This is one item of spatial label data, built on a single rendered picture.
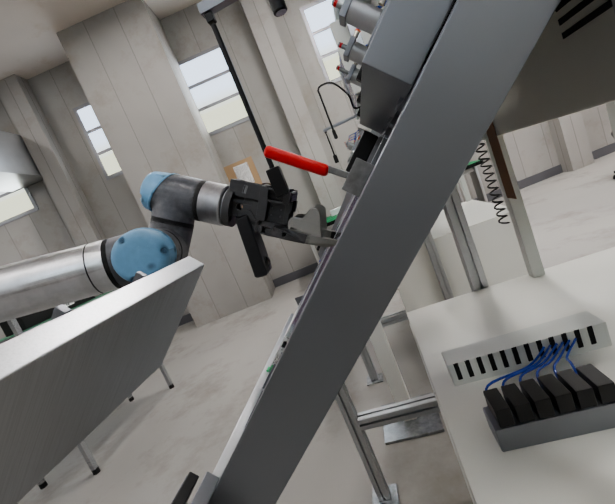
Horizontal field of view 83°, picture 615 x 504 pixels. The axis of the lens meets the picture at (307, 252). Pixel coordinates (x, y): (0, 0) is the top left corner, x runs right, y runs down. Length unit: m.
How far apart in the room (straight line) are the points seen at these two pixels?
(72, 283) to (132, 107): 4.54
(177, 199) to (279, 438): 0.43
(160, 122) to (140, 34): 1.01
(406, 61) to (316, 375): 0.28
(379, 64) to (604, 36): 0.32
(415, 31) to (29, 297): 0.54
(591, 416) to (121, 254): 0.64
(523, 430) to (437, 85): 0.45
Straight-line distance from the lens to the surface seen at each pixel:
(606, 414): 0.61
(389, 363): 1.52
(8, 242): 6.63
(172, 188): 0.65
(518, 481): 0.57
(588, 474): 0.57
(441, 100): 0.29
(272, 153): 0.32
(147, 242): 0.50
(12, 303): 0.60
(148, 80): 5.03
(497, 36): 0.31
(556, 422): 0.59
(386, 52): 0.34
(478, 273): 1.07
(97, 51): 5.37
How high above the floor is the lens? 1.03
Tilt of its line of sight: 8 degrees down
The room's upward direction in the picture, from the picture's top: 22 degrees counter-clockwise
